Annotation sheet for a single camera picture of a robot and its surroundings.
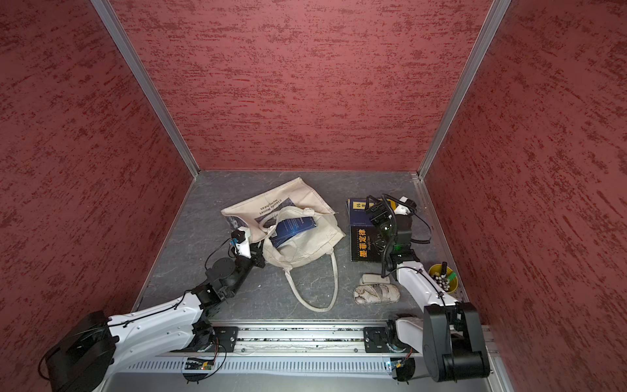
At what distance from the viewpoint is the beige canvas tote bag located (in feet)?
2.72

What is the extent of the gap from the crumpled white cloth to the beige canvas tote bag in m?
0.09

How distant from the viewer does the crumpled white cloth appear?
0.81m
